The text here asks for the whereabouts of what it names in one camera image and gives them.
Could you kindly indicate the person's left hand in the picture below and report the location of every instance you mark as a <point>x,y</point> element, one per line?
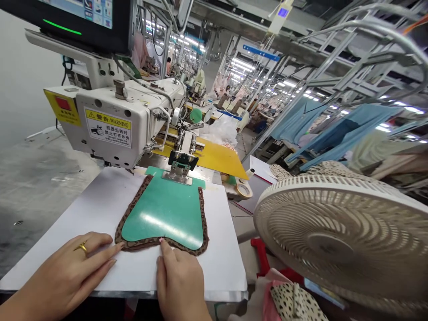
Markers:
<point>63,274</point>

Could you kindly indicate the person's right hand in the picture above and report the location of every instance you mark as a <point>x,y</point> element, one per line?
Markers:
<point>180,284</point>

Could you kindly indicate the leopard print fabric piece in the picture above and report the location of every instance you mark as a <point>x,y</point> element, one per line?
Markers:
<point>140,245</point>

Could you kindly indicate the green template plate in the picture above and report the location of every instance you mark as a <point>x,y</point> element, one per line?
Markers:
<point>164,210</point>

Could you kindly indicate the white work board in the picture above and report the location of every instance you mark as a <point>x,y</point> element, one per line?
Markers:
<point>100,200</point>

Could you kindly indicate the red plastic stool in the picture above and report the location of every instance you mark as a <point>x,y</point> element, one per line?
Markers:
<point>259,247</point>

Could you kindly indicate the pink plastic bag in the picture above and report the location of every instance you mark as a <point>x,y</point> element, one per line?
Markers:
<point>267,301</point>

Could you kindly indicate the beige tape roll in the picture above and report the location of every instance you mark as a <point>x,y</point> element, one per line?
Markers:
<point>244,191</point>

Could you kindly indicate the spotted cream fabric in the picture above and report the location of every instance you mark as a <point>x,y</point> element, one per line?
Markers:
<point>294,304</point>

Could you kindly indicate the metal presser clamp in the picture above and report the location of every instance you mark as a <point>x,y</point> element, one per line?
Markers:
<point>179,167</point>

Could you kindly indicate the yellow flat plate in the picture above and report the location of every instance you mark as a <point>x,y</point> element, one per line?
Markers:
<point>220,157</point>

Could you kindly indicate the clear plastic bag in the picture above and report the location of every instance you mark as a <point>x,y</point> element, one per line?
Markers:
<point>222,132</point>

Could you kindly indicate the beige electric fan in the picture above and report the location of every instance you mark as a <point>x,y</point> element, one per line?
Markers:
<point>334,234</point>

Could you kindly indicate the white industrial sewing machine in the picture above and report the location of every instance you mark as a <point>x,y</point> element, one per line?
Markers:
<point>110,113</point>

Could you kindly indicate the green round disc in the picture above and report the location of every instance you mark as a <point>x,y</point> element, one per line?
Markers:
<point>196,114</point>

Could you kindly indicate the brown thread cone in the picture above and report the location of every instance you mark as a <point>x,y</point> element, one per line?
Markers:
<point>236,107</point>
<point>223,102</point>

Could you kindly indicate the blue hanging garment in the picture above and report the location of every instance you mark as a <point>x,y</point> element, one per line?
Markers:
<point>297,117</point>
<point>347,130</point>

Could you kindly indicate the pink hanging fabric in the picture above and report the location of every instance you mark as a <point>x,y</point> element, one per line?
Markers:
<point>140,50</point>

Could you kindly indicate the cream hanging garments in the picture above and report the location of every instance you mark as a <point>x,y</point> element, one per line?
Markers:
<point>384,157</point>

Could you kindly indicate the blue sign bar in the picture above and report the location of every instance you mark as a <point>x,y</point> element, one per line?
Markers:
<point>260,52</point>

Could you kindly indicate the black monitor screen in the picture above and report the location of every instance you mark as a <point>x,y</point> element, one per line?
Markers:
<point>67,20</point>

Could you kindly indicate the white hanging control box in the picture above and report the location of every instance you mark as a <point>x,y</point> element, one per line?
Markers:
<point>280,16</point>

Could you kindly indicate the overhead metal rack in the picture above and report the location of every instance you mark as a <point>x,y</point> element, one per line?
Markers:
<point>351,50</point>

